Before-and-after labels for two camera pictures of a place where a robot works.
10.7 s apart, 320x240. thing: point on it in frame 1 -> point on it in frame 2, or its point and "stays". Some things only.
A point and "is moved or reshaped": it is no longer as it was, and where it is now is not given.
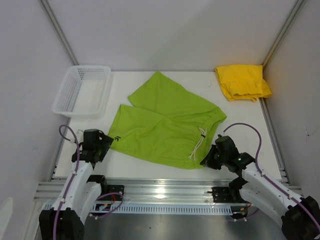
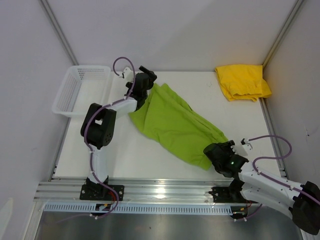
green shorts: (168, 125) is moved or reshaped
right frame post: (289, 20) stays
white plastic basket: (83, 92) stays
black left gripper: (106, 142) -> (151, 77)
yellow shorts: (243, 81) stays
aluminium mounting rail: (193, 191) stays
